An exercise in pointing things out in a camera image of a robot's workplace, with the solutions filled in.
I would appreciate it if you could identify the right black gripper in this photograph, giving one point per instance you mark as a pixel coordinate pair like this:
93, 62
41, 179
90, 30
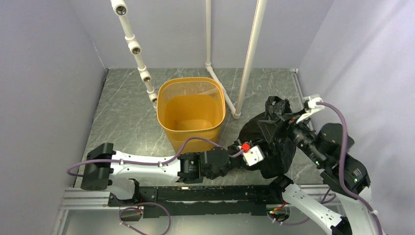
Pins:
270, 127

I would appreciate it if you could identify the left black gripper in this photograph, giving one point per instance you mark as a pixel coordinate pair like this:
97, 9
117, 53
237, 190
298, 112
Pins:
235, 147

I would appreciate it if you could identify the black trash bag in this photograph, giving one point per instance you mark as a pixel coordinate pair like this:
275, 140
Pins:
278, 151

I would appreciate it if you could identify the yellow plastic trash bin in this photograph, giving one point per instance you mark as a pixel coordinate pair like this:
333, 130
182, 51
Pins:
191, 111

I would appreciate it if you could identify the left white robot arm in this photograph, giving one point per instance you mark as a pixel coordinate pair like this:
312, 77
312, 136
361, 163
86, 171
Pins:
121, 173

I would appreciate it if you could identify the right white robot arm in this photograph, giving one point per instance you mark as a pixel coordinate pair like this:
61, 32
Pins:
346, 177

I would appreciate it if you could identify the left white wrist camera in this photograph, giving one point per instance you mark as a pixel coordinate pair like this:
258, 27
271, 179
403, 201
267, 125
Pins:
251, 154

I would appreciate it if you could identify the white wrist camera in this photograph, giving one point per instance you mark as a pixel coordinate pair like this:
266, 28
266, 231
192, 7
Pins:
311, 107
251, 154

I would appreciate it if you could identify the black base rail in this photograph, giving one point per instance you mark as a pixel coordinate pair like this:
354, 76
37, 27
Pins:
254, 200

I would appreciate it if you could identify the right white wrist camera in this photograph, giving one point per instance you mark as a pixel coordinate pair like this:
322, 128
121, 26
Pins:
311, 107

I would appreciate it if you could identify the aluminium side rail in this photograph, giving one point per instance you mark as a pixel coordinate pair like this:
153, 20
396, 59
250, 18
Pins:
304, 173

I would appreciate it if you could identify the white PVC pipe frame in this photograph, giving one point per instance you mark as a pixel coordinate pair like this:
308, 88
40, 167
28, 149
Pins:
121, 10

